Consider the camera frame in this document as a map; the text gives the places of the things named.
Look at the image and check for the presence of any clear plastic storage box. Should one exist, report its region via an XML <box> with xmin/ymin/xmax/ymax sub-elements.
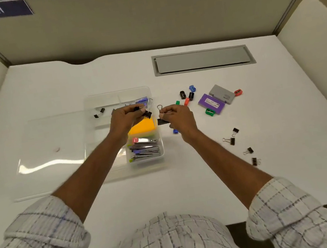
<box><xmin>81</xmin><ymin>84</ymin><xmax>167</xmax><ymax>176</ymax></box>

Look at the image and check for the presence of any purple staples box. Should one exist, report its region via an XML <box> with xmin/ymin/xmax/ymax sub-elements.
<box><xmin>196</xmin><ymin>90</ymin><xmax>227</xmax><ymax>118</ymax></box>

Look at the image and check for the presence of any grey staples box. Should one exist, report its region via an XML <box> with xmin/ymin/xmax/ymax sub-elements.
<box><xmin>208</xmin><ymin>82</ymin><xmax>237</xmax><ymax>108</ymax></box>

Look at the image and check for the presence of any beige desk partition panel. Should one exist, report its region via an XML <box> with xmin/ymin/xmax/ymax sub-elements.
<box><xmin>0</xmin><ymin>0</ymin><xmax>322</xmax><ymax>78</ymax></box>

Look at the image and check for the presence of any grey desk cable flap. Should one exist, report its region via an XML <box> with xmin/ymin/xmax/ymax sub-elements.
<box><xmin>151</xmin><ymin>40</ymin><xmax>257</xmax><ymax>80</ymax></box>

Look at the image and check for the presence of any person's right hand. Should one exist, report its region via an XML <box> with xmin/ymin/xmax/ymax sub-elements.
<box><xmin>158</xmin><ymin>101</ymin><xmax>201</xmax><ymax>147</ymax></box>

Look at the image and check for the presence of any white plaid shirt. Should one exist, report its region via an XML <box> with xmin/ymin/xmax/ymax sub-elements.
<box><xmin>0</xmin><ymin>152</ymin><xmax>327</xmax><ymax>248</ymax></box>

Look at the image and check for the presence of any clear plastic box lid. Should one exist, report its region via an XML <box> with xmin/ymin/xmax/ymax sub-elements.
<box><xmin>0</xmin><ymin>109</ymin><xmax>101</xmax><ymax>203</ymax></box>

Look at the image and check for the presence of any person's right forearm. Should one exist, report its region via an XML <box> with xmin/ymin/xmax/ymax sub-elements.
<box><xmin>180</xmin><ymin>119</ymin><xmax>279</xmax><ymax>218</ymax></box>

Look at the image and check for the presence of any person's left hand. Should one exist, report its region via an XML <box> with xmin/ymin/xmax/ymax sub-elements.
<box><xmin>107</xmin><ymin>102</ymin><xmax>152</xmax><ymax>147</ymax></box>

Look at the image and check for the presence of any person's left forearm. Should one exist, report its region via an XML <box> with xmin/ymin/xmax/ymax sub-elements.
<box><xmin>43</xmin><ymin>134</ymin><xmax>141</xmax><ymax>228</ymax></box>

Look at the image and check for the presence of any orange sticky note pad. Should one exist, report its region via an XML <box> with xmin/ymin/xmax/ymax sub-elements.
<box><xmin>126</xmin><ymin>117</ymin><xmax>157</xmax><ymax>136</ymax></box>

